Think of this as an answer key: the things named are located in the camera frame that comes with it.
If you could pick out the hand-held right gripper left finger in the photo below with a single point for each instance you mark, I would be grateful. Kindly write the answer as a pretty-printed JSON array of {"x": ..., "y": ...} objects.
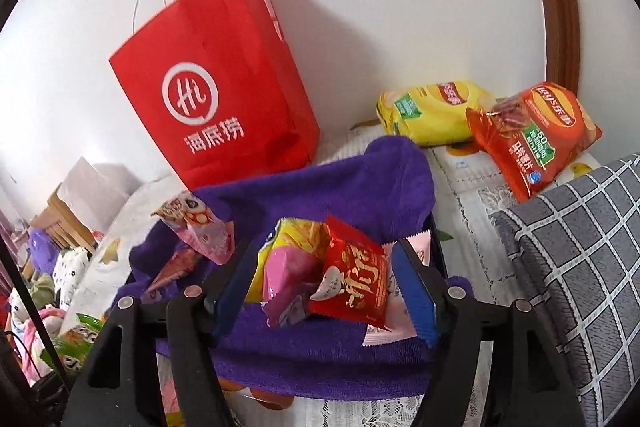
[{"x": 232, "y": 302}]

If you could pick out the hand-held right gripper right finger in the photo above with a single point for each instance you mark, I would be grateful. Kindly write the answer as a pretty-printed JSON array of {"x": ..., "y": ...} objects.
[{"x": 415, "y": 292}]

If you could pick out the yellow and pink snack bag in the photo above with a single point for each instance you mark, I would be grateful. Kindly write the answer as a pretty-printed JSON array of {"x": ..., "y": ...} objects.
[{"x": 285, "y": 272}]

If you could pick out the small red snack packet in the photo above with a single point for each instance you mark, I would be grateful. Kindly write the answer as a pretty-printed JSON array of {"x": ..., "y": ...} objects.
[{"x": 355, "y": 282}]

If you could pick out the pale pink snack packet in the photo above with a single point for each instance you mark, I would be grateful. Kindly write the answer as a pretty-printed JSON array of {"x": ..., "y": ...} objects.
[{"x": 382, "y": 334}]

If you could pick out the pink and orange snack packet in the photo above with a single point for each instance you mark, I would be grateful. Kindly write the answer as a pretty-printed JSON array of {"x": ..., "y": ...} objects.
[{"x": 175, "y": 272}]

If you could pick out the purple towel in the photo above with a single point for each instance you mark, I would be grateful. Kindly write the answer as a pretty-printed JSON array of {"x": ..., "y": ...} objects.
[{"x": 325, "y": 187}]

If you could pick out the grey checked pillow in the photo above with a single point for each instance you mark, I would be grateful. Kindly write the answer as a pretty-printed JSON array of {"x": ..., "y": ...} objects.
[{"x": 575, "y": 267}]

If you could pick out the green snack packet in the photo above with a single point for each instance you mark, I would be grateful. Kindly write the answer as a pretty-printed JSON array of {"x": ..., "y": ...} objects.
[{"x": 75, "y": 342}]

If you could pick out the white dotted cushion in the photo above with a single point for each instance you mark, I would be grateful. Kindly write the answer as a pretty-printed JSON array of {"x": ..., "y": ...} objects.
[{"x": 70, "y": 277}]

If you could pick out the yellow chips bag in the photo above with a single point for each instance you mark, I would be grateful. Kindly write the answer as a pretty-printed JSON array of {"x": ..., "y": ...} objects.
[{"x": 425, "y": 117}]

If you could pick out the white paper bag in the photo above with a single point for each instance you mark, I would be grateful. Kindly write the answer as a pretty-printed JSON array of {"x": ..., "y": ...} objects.
[{"x": 95, "y": 192}]

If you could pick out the orange chips bag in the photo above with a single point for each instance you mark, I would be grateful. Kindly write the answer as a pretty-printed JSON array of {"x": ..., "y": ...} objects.
[{"x": 540, "y": 147}]

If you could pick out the green plush toy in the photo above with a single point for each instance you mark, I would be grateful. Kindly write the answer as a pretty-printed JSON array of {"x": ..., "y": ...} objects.
[{"x": 41, "y": 289}]

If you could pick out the light wooden furniture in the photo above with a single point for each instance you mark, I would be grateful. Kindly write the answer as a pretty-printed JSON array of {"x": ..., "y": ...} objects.
[{"x": 60, "y": 217}]

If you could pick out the purple plush toy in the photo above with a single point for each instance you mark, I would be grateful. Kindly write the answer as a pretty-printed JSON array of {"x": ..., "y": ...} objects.
[{"x": 42, "y": 252}]

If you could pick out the black tripod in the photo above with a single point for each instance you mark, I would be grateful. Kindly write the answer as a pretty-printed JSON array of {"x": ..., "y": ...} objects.
[{"x": 35, "y": 307}]

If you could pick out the pink and white plush toy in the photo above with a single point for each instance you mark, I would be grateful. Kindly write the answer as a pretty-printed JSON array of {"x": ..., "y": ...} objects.
[{"x": 35, "y": 337}]

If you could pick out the red paper bag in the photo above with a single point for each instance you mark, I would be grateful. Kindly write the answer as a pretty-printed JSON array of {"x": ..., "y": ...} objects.
[{"x": 225, "y": 82}]

